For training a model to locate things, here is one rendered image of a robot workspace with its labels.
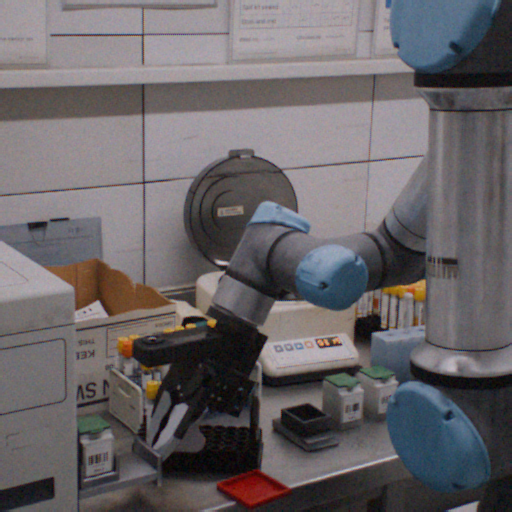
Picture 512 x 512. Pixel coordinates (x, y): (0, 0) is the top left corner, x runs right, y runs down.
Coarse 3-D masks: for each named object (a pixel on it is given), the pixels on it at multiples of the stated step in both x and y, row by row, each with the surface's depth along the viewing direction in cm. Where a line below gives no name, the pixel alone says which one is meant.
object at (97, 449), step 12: (108, 432) 129; (84, 444) 126; (96, 444) 127; (108, 444) 128; (84, 456) 127; (96, 456) 127; (108, 456) 128; (84, 468) 127; (96, 468) 128; (108, 468) 129
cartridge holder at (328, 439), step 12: (288, 408) 152; (300, 408) 153; (312, 408) 153; (276, 420) 153; (288, 420) 151; (300, 420) 148; (312, 420) 148; (324, 420) 150; (288, 432) 150; (300, 432) 148; (312, 432) 149; (324, 432) 150; (300, 444) 148; (312, 444) 147; (324, 444) 148; (336, 444) 150
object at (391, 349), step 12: (372, 336) 165; (384, 336) 164; (396, 336) 164; (408, 336) 164; (420, 336) 165; (372, 348) 165; (384, 348) 162; (396, 348) 163; (408, 348) 164; (372, 360) 166; (384, 360) 163; (396, 360) 164; (408, 360) 165; (396, 372) 164; (408, 372) 165
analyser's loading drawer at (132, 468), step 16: (144, 448) 134; (80, 464) 126; (128, 464) 133; (144, 464) 133; (160, 464) 132; (80, 480) 127; (96, 480) 128; (112, 480) 129; (128, 480) 130; (144, 480) 131; (160, 480) 132; (80, 496) 126
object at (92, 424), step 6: (96, 414) 131; (78, 420) 130; (84, 420) 130; (90, 420) 130; (96, 420) 130; (102, 420) 130; (78, 426) 128; (84, 426) 128; (90, 426) 128; (96, 426) 128; (102, 426) 128; (108, 426) 128; (84, 432) 127; (90, 432) 127; (96, 432) 127
